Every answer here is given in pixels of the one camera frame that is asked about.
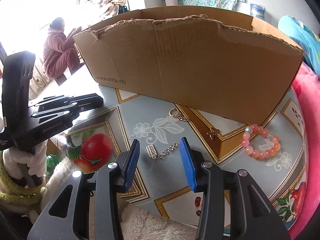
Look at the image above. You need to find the patterned fruit tablecloth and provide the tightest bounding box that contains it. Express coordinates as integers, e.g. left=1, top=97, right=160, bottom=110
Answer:
left=53, top=80, right=308, bottom=229

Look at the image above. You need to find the small silver spring clip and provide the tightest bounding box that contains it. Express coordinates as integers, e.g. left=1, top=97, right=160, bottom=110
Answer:
left=146, top=142, right=179, bottom=171

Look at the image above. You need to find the pile of clothes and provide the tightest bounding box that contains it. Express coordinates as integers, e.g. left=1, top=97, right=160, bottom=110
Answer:
left=99, top=0, right=129, bottom=20

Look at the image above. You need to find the person in maroon pyjamas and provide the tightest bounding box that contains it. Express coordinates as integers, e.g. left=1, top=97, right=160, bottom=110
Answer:
left=43, top=17, right=82, bottom=80

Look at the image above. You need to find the pink floral blanket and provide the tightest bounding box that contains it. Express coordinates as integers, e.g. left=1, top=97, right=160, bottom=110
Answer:
left=289, top=63, right=319, bottom=239

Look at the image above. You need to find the blue water jug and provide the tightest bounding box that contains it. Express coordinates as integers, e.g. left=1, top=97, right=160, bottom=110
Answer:
left=250, top=3, right=266, bottom=20

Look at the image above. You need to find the blue patterned quilt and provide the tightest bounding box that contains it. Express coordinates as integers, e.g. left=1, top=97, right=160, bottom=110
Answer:
left=278, top=15, right=319, bottom=77

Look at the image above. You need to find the pink orange bead bracelet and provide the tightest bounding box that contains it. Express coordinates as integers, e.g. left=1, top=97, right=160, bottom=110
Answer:
left=241, top=123, right=282, bottom=160

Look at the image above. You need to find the brown cardboard box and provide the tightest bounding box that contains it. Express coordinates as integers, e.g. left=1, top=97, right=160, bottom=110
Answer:
left=74, top=6, right=304, bottom=124

